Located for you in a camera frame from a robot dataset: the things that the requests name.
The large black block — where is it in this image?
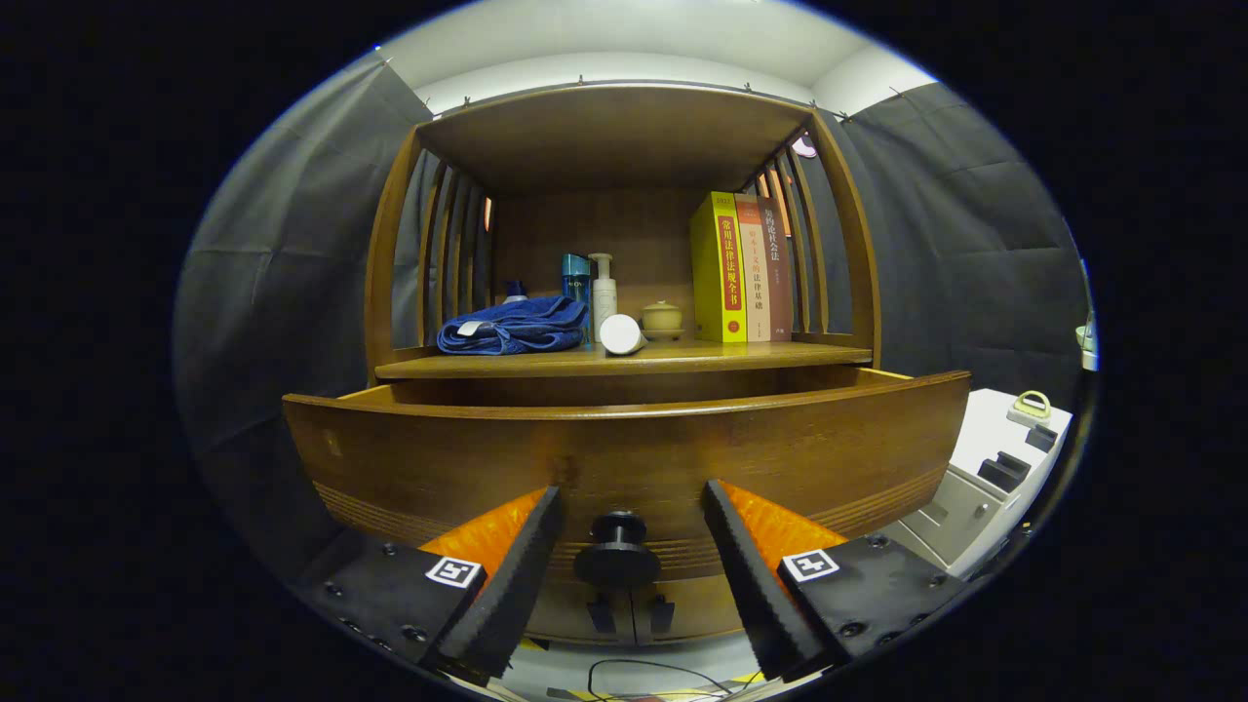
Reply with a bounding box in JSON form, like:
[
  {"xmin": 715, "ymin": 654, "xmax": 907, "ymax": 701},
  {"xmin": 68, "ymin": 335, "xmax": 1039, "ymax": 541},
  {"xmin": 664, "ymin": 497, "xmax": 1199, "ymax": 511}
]
[{"xmin": 977, "ymin": 451, "xmax": 1032, "ymax": 493}]

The wooden cabinet door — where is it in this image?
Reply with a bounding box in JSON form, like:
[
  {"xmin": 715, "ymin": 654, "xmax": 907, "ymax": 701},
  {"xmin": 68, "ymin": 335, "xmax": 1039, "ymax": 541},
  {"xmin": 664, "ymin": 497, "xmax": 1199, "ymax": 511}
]
[
  {"xmin": 634, "ymin": 575, "xmax": 754, "ymax": 640},
  {"xmin": 526, "ymin": 575, "xmax": 635, "ymax": 644}
]

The white and green tube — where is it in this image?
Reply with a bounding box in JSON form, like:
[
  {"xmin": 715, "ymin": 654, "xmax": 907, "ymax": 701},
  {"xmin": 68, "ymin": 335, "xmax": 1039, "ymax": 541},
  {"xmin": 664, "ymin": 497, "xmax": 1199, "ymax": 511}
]
[{"xmin": 598, "ymin": 313, "xmax": 648, "ymax": 357}]

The beige lidded tea bowl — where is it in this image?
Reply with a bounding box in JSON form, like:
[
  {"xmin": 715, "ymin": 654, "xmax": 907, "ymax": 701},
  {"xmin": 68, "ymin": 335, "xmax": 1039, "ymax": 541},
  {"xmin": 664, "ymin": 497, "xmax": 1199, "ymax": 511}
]
[{"xmin": 641, "ymin": 300, "xmax": 685, "ymax": 341}]

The tall blue bottle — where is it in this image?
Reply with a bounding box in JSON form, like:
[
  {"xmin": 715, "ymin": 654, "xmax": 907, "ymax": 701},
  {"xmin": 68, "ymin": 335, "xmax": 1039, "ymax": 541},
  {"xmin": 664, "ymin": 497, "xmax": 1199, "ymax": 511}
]
[{"xmin": 561, "ymin": 253, "xmax": 594, "ymax": 344}]

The orange and white book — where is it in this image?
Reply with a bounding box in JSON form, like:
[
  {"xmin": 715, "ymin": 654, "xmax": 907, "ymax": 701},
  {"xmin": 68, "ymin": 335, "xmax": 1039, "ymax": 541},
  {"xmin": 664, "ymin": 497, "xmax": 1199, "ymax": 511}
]
[{"xmin": 735, "ymin": 193, "xmax": 773, "ymax": 343}]

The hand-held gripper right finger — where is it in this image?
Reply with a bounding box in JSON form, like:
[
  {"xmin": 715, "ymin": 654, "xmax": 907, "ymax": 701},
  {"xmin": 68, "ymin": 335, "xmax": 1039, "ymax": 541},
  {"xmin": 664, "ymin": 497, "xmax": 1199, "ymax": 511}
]
[{"xmin": 702, "ymin": 478, "xmax": 966, "ymax": 683}]

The wooden cabinet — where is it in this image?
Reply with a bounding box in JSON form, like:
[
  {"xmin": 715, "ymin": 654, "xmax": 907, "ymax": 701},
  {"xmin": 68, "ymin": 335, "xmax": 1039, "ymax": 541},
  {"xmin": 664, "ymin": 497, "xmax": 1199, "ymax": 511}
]
[{"xmin": 283, "ymin": 83, "xmax": 973, "ymax": 646}]

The thick yellow book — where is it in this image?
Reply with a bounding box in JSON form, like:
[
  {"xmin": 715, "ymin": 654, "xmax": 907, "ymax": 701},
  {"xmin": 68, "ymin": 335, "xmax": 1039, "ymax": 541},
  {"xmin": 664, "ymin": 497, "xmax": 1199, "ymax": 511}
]
[{"xmin": 690, "ymin": 191, "xmax": 748, "ymax": 344}]

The wooden drawer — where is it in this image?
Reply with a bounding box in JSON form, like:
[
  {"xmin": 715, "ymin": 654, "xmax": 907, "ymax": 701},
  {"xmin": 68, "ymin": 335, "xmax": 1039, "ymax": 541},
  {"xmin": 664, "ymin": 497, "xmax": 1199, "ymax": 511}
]
[{"xmin": 283, "ymin": 366, "xmax": 973, "ymax": 586}]

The white side cabinet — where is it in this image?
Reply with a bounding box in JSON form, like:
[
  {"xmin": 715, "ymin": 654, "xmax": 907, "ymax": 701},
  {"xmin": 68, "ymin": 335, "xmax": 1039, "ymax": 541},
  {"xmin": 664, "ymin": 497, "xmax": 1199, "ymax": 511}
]
[{"xmin": 882, "ymin": 388, "xmax": 1073, "ymax": 581}]

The blue folded towel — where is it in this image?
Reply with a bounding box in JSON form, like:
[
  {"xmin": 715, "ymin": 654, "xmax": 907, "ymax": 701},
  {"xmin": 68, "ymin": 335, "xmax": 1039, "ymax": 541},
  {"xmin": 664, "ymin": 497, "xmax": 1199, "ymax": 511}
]
[{"xmin": 437, "ymin": 295, "xmax": 590, "ymax": 356}]

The pale green handle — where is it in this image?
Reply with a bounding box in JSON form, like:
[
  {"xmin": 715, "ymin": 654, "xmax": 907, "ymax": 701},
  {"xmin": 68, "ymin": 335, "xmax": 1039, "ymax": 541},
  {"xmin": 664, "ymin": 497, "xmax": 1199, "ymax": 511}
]
[{"xmin": 1006, "ymin": 390, "xmax": 1054, "ymax": 428}]

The black drawer knob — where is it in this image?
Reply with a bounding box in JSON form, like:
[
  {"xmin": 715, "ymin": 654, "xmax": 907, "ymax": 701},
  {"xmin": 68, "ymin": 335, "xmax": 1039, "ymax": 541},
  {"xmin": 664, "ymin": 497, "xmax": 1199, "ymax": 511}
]
[{"xmin": 573, "ymin": 510, "xmax": 664, "ymax": 589}]

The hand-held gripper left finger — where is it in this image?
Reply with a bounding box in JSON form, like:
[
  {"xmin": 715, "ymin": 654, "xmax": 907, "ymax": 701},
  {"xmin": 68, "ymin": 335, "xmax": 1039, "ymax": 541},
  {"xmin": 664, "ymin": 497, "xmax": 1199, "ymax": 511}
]
[{"xmin": 292, "ymin": 485, "xmax": 565, "ymax": 683}]

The brown book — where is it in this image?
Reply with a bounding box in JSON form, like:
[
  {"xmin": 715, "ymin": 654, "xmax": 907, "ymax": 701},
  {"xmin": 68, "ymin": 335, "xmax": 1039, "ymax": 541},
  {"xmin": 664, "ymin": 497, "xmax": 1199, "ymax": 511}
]
[{"xmin": 760, "ymin": 197, "xmax": 795, "ymax": 342}]

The white pump bottle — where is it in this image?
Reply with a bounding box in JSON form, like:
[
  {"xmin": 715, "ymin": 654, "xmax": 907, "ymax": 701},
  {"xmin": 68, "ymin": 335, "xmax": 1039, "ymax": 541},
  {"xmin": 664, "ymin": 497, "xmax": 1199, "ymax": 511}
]
[{"xmin": 588, "ymin": 253, "xmax": 619, "ymax": 323}]

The black floor cable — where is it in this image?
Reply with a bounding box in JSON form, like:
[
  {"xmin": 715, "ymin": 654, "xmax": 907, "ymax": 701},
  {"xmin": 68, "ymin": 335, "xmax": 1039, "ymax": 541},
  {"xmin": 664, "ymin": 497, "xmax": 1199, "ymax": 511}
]
[{"xmin": 585, "ymin": 658, "xmax": 734, "ymax": 699}]

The wooden countertop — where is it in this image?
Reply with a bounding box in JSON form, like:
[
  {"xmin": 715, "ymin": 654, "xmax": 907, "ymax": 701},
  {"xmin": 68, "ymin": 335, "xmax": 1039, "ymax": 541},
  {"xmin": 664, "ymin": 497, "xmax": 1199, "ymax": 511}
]
[{"xmin": 375, "ymin": 336, "xmax": 874, "ymax": 381}]

